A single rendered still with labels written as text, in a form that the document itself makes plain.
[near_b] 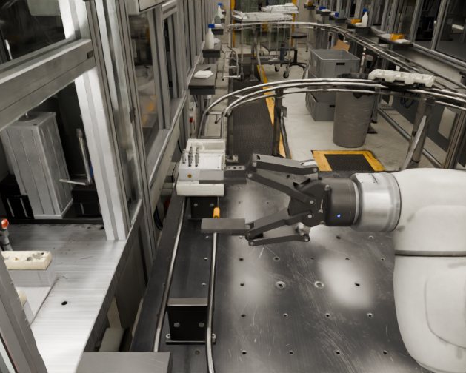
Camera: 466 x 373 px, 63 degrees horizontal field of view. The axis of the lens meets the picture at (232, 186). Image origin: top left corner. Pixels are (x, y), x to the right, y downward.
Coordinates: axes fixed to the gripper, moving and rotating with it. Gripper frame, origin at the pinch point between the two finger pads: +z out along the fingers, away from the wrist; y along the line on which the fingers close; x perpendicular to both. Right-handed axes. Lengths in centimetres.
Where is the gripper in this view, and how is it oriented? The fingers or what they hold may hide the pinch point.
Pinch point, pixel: (217, 202)
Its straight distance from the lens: 58.0
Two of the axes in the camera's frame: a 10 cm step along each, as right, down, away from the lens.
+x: 0.0, 4.9, -8.7
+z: -10.0, 0.0, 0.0
